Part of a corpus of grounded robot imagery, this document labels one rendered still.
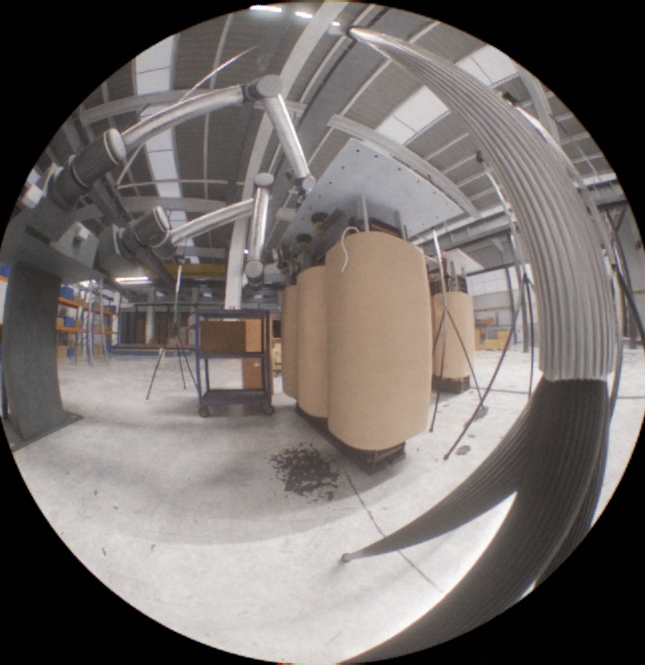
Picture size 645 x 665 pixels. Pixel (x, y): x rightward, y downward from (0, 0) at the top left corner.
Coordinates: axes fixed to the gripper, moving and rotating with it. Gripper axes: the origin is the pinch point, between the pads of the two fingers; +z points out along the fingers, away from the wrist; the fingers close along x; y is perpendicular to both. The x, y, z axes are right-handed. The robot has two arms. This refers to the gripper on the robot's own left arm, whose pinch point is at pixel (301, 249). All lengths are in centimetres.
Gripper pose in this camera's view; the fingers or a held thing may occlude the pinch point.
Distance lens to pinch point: 140.5
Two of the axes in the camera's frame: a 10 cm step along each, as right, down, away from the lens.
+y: -2.2, -9.8, 0.2
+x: -1.0, 0.4, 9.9
